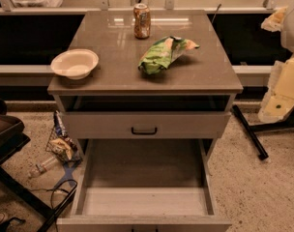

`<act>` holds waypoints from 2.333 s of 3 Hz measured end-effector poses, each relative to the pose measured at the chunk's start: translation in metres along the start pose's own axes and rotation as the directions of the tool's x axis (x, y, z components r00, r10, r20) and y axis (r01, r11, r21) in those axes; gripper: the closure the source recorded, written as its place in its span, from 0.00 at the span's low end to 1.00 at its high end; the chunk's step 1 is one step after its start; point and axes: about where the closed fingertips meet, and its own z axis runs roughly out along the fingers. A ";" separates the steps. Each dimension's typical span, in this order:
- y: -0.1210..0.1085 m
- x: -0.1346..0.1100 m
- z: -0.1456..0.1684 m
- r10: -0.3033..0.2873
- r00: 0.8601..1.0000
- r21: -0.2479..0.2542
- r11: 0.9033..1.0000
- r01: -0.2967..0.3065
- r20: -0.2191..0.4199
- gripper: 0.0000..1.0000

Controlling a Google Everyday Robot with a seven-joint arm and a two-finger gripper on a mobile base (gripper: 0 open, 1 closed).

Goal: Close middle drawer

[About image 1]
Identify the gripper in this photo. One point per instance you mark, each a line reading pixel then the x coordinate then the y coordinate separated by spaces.
pixel 292 29

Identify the drawer with black handle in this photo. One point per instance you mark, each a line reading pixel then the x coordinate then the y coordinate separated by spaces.
pixel 82 125
pixel 137 185

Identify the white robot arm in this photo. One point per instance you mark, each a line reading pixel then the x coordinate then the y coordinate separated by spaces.
pixel 278 101

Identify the grey drawer cabinet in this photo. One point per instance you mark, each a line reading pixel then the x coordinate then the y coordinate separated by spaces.
pixel 201 80

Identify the green chip bag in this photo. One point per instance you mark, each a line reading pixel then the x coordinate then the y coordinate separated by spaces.
pixel 163 53

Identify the brown soda can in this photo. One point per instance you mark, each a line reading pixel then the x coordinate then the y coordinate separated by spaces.
pixel 142 21

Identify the white bowl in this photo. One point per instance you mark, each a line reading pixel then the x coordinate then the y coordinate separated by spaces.
pixel 75 64

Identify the blue tape strip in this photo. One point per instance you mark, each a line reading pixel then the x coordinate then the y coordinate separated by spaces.
pixel 68 178

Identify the clear plastic bottle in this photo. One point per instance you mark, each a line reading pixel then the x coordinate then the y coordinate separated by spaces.
pixel 42 167

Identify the black chair left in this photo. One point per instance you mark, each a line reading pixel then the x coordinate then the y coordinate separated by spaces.
pixel 37 117

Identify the wire basket with snacks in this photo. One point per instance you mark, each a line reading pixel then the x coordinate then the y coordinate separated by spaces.
pixel 62 146

